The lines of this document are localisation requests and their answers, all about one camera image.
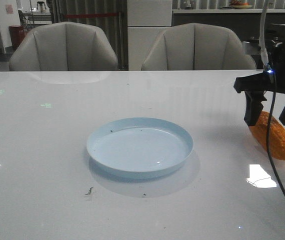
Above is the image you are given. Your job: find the fruit bowl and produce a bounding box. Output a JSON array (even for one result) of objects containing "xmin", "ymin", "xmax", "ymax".
[{"xmin": 229, "ymin": 0, "xmax": 253, "ymax": 10}]

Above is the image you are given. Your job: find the pink wall notice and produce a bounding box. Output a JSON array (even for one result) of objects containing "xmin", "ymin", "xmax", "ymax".
[{"xmin": 5, "ymin": 4, "xmax": 13, "ymax": 15}]

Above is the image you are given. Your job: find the red barrier tape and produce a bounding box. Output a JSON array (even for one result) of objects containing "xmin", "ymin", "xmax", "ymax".
[{"xmin": 62, "ymin": 12, "xmax": 119, "ymax": 19}]

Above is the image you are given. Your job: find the white cable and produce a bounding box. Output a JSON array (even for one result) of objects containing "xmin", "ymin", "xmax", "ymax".
[{"xmin": 259, "ymin": 0, "xmax": 270, "ymax": 66}]

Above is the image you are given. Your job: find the black cable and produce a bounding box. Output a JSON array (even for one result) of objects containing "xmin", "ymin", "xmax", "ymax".
[{"xmin": 266, "ymin": 73, "xmax": 285, "ymax": 226}]

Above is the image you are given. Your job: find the right beige armchair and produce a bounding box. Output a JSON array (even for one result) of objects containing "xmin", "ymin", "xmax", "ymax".
[{"xmin": 141, "ymin": 23, "xmax": 256, "ymax": 71}]

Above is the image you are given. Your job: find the light blue plate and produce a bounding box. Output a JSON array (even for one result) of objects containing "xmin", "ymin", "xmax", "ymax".
[{"xmin": 86, "ymin": 117, "xmax": 194, "ymax": 180}]

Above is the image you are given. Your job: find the beige armchair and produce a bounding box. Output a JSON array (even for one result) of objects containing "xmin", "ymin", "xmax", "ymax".
[
  {"xmin": 8, "ymin": 21, "xmax": 119, "ymax": 72},
  {"xmin": 141, "ymin": 23, "xmax": 256, "ymax": 71}
]

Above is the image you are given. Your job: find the white refrigerator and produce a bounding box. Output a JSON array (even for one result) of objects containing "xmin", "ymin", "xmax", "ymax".
[{"xmin": 127, "ymin": 0, "xmax": 172, "ymax": 71}]

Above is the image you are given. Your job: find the background folding table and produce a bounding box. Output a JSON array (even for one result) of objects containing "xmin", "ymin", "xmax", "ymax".
[{"xmin": 18, "ymin": 9, "xmax": 52, "ymax": 26}]

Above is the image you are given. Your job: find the dark kitchen counter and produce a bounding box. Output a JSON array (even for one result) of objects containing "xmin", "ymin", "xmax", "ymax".
[{"xmin": 171, "ymin": 8, "xmax": 285, "ymax": 43}]

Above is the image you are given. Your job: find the left beige armchair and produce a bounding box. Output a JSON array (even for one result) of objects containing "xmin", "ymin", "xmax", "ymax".
[{"xmin": 8, "ymin": 21, "xmax": 119, "ymax": 72}]

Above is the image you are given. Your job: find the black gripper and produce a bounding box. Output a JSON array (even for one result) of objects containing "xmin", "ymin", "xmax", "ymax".
[{"xmin": 234, "ymin": 39, "xmax": 285, "ymax": 127}]

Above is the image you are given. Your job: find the orange toy corn cob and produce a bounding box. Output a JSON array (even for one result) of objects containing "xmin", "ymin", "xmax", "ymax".
[{"xmin": 249, "ymin": 111, "xmax": 285, "ymax": 161}]

